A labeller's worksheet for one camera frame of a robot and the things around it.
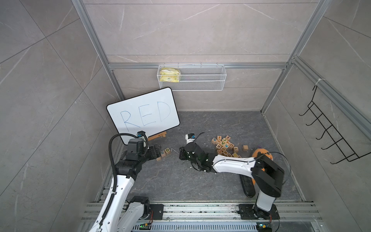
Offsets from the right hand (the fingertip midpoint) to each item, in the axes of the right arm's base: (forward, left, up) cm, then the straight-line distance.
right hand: (178, 149), depth 84 cm
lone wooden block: (+7, -46, -12) cm, 48 cm away
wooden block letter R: (-1, +14, -10) cm, 17 cm away
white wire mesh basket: (+48, -10, +18) cm, 52 cm away
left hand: (-2, +12, +8) cm, 15 cm away
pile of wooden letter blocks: (+6, -30, -9) cm, 32 cm away
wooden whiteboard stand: (+17, +12, -8) cm, 22 cm away
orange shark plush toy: (+1, -54, -5) cm, 54 cm away
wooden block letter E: (+3, +11, -9) cm, 14 cm away
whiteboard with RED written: (+23, +17, +8) cm, 30 cm away
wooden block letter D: (+4, +8, -9) cm, 13 cm away
